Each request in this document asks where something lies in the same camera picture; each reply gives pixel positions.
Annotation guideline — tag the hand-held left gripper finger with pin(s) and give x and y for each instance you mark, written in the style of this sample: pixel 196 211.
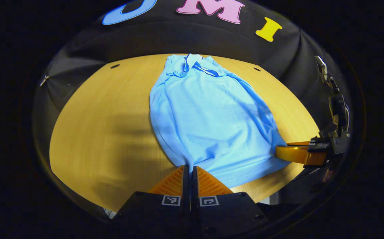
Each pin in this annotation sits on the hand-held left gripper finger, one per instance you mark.
pixel 194 189
pixel 186 189

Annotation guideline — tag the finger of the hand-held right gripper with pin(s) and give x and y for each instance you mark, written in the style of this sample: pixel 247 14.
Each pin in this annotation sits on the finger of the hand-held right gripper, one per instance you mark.
pixel 298 155
pixel 319 142

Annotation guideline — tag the light blue T-shirt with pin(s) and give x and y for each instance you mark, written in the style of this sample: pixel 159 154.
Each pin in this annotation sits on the light blue T-shirt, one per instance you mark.
pixel 208 126

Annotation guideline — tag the black backdrop cloth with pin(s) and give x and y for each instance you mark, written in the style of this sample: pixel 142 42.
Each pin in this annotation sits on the black backdrop cloth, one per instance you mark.
pixel 165 38

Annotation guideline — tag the silver cloth clip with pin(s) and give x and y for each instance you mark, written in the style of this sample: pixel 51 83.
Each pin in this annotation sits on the silver cloth clip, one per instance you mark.
pixel 44 80

